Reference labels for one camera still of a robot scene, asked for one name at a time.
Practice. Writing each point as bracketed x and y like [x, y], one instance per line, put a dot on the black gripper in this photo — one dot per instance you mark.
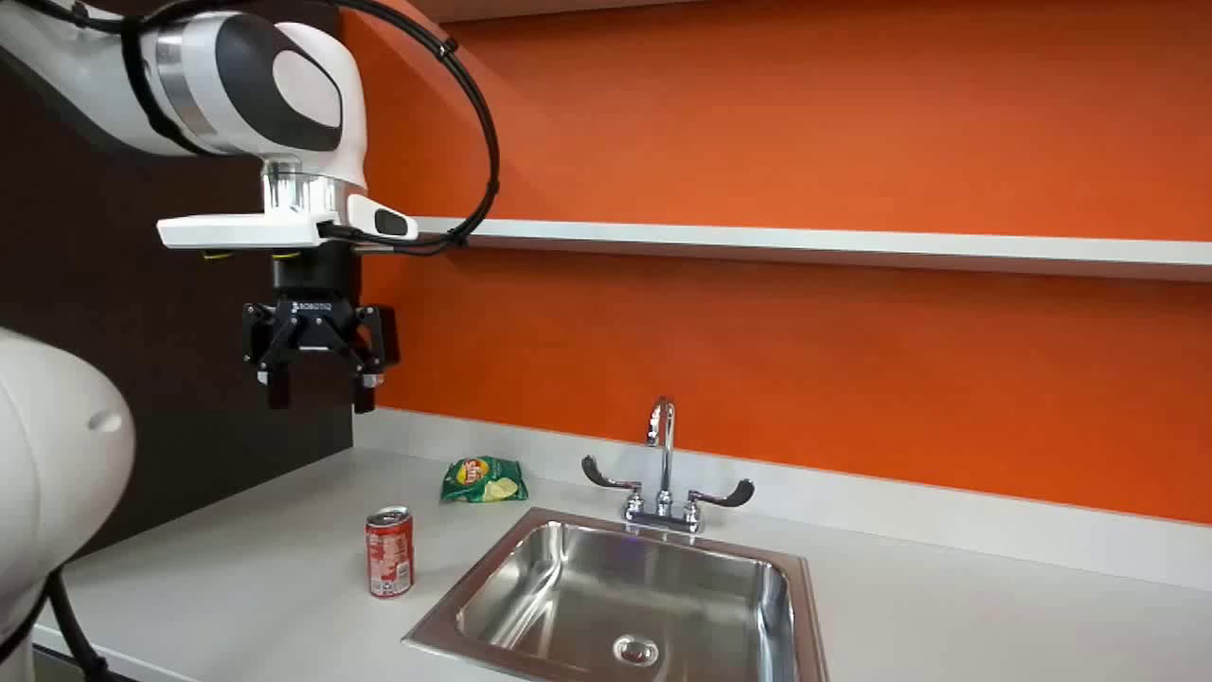
[314, 311]

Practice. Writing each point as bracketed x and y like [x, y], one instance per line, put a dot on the white wall shelf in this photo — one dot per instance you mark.
[1045, 254]

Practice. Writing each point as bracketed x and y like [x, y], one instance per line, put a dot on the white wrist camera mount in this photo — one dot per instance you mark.
[287, 228]

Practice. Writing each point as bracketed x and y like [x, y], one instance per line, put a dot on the dark wood cabinet panel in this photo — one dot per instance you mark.
[85, 269]

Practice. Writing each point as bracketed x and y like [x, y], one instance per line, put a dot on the stainless steel sink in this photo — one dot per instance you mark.
[583, 599]

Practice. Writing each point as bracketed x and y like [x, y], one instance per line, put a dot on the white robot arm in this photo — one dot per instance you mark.
[192, 81]

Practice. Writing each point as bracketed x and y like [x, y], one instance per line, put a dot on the red soda can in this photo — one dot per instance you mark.
[388, 550]

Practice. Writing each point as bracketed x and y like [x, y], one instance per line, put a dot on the chrome faucet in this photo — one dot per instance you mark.
[665, 505]

